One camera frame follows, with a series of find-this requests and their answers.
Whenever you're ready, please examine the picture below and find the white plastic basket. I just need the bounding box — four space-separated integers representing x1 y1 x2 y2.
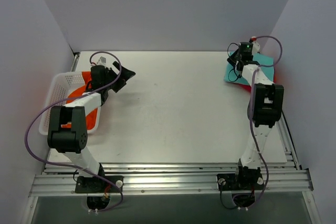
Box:
45 71 101 134

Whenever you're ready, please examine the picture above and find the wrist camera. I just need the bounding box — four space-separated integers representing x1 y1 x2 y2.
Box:
96 57 107 66
249 36 260 55

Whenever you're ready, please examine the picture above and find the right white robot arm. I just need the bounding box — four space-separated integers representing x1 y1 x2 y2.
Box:
227 37 284 189

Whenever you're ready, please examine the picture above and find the teal t-shirt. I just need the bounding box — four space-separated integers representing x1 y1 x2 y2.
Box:
224 53 275 87

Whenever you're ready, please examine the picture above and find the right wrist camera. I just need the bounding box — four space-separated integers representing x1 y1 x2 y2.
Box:
249 36 260 55

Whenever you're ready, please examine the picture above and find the aluminium mounting rail frame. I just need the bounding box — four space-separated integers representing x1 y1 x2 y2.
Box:
22 151 321 223

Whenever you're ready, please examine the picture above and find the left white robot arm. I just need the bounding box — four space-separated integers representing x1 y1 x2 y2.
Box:
47 61 135 192

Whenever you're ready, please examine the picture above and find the folded magenta t-shirt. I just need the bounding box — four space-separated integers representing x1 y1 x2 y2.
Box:
237 83 251 93

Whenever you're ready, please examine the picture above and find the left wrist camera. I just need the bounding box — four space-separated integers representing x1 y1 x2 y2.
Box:
96 57 107 66

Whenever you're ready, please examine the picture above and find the orange t-shirt in basket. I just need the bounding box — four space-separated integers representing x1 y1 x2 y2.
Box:
62 71 101 133

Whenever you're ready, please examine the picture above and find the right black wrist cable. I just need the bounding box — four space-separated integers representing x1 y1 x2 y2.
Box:
227 42 244 83

